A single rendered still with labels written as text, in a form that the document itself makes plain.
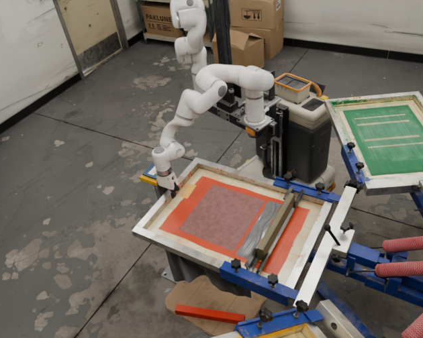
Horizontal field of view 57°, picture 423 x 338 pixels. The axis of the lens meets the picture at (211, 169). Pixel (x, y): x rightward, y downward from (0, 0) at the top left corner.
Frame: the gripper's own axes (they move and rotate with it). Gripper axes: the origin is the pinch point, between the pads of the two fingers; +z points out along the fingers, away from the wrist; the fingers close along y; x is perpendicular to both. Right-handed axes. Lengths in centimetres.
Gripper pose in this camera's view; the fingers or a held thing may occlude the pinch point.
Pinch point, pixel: (170, 192)
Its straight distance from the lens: 203.5
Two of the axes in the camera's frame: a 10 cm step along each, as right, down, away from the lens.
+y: -8.6, -2.6, 4.4
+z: 1.1, 7.4, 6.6
